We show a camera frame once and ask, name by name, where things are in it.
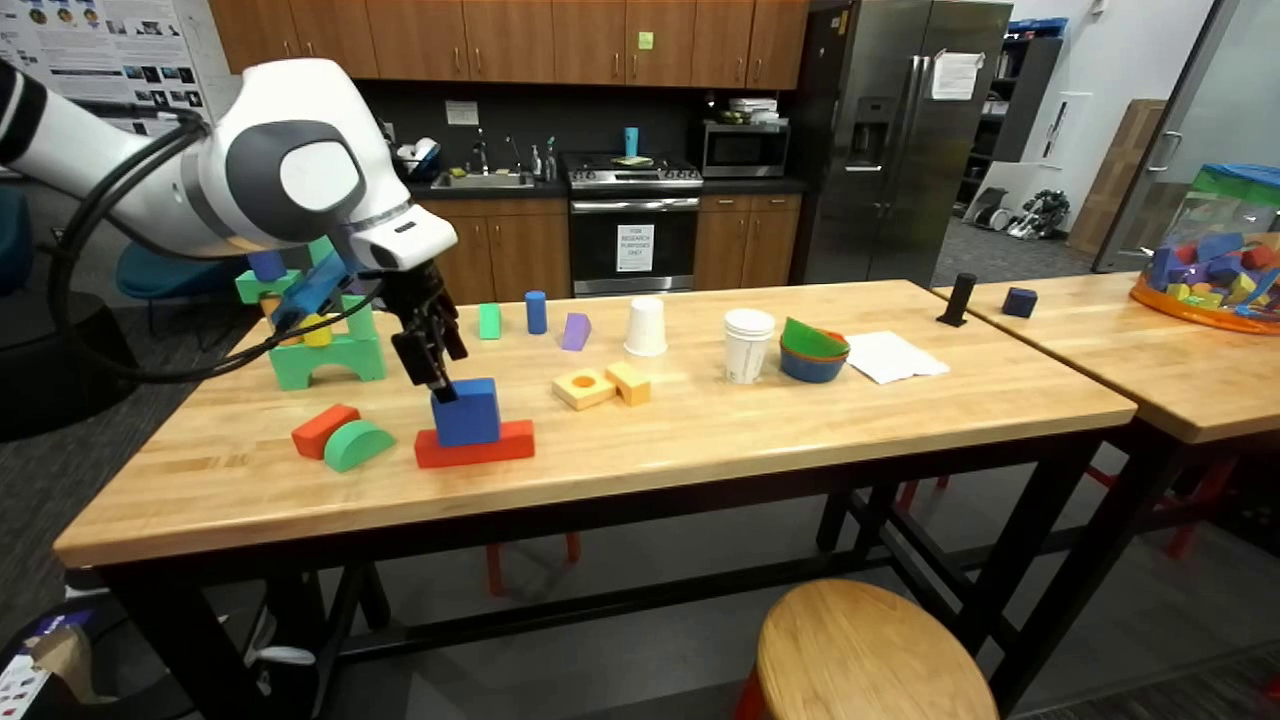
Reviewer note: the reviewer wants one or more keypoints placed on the green triangle block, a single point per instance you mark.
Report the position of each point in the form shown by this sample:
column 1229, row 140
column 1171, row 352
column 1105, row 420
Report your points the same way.
column 322, row 250

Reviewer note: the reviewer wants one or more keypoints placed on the green half-round block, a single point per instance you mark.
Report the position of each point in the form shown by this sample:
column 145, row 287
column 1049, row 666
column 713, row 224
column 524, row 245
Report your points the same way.
column 355, row 448

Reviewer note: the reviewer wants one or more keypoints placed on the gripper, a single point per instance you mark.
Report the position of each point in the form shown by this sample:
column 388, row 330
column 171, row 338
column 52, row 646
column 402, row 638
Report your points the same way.
column 415, row 295

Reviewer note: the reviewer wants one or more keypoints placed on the stack of white paper cups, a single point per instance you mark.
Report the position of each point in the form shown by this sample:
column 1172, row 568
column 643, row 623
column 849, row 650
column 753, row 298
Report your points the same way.
column 747, row 348

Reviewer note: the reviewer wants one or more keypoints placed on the yellow block with hole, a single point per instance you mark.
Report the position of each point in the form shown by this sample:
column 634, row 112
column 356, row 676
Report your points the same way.
column 583, row 392

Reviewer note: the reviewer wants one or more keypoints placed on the orange block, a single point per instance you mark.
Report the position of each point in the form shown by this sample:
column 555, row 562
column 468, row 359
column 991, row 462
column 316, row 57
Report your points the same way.
column 630, row 385

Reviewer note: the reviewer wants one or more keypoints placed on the short red block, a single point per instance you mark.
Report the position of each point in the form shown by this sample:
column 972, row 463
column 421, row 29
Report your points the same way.
column 320, row 430

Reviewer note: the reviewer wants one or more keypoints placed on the white paper sheet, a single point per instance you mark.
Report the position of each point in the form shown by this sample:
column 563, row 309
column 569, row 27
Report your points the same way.
column 957, row 76

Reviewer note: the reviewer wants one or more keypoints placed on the glass door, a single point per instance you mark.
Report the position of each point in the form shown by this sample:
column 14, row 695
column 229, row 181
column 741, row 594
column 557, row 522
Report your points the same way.
column 1190, row 110

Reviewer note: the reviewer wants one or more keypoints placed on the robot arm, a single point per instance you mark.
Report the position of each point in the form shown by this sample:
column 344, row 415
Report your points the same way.
column 290, row 170

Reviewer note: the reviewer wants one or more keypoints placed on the red stool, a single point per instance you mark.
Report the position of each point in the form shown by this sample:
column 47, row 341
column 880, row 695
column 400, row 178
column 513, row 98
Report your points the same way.
column 1195, row 500
column 495, row 565

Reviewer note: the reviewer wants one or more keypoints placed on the purple wedge block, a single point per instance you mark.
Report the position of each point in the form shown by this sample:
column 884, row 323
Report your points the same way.
column 575, row 333

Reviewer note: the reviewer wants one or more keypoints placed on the green notched block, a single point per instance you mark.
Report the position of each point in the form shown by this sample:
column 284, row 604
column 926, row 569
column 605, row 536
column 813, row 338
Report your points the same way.
column 255, row 288

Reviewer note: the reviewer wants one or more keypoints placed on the steel refrigerator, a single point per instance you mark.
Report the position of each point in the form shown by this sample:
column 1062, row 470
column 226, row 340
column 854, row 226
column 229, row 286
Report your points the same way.
column 900, row 150

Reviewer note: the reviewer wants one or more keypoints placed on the blue cube block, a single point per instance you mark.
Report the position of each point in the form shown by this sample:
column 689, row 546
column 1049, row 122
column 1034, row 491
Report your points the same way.
column 468, row 415

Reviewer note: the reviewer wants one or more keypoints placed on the wall poster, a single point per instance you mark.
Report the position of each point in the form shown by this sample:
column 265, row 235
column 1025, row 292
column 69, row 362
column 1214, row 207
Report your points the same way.
column 100, row 50

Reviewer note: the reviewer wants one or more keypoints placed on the row of wooden wall cabinets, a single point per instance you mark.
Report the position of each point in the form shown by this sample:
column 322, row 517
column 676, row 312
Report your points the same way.
column 520, row 40

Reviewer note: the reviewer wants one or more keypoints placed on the black cylinder post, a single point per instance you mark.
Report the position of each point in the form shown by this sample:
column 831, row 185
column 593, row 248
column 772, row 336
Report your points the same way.
column 958, row 298

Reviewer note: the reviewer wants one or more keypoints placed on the wooden side table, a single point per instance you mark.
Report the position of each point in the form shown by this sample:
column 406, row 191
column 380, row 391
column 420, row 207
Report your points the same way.
column 1150, row 370

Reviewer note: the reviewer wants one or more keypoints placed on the long red block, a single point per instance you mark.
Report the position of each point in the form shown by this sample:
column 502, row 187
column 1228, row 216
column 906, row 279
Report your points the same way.
column 495, row 445

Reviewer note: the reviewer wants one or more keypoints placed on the steel stove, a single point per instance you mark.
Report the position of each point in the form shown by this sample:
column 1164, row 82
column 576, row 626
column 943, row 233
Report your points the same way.
column 632, row 230

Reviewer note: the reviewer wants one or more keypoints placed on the small green block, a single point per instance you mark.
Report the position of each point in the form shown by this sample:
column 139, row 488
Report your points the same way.
column 489, row 321

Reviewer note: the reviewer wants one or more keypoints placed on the short blue cylinder block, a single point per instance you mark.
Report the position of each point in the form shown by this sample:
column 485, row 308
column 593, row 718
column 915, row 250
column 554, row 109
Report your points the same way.
column 266, row 266

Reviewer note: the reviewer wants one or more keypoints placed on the tall blue cylinder block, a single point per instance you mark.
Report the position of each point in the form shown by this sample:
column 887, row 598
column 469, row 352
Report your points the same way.
column 536, row 312

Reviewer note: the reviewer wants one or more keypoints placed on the dark shelf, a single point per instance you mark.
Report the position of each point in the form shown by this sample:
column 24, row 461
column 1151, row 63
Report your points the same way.
column 1020, row 110

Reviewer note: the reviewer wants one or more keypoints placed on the stack of coloured bowls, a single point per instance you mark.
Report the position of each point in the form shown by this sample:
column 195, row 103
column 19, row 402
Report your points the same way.
column 812, row 355

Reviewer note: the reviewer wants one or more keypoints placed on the white paper napkin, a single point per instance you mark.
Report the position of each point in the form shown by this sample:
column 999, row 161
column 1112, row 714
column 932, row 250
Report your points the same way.
column 895, row 357

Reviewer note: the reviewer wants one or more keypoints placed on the dark blue cube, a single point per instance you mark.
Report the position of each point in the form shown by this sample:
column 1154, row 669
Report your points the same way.
column 1019, row 302

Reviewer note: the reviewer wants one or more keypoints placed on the microwave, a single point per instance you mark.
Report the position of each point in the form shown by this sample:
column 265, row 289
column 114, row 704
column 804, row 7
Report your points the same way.
column 742, row 150

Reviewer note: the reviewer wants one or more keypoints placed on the round wooden stool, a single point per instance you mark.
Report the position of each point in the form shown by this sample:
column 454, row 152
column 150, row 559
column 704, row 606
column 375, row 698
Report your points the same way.
column 870, row 660

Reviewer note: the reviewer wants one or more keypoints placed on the yellow cylinder block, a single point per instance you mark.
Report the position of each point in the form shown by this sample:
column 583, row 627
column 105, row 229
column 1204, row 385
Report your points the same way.
column 318, row 333

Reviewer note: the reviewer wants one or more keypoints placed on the wooden base cabinet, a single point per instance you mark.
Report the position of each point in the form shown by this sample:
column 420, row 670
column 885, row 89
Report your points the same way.
column 745, row 240
column 510, row 250

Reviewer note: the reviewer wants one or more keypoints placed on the white paper cup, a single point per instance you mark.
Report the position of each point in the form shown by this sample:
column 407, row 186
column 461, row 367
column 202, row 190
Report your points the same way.
column 646, row 328

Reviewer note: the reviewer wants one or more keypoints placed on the blue tumbler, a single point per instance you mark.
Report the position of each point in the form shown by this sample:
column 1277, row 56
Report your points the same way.
column 631, row 142

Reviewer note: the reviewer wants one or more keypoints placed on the clear bag of blocks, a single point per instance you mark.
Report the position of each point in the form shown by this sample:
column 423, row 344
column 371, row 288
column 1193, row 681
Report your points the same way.
column 1215, row 260

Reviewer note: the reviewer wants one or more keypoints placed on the tap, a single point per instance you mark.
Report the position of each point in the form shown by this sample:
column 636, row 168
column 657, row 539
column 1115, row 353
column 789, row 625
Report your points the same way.
column 481, row 150

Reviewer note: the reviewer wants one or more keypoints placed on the wooden board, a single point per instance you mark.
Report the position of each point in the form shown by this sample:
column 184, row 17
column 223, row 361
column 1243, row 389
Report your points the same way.
column 1115, row 180

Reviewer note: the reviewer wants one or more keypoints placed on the sink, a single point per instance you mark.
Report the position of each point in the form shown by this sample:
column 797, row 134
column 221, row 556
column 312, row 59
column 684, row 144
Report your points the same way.
column 482, row 181

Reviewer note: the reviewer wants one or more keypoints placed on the teal chair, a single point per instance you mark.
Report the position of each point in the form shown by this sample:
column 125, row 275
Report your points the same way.
column 170, row 272

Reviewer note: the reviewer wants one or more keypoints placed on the green arch block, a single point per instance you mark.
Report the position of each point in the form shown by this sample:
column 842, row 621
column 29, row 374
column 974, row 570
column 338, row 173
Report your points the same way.
column 345, row 355

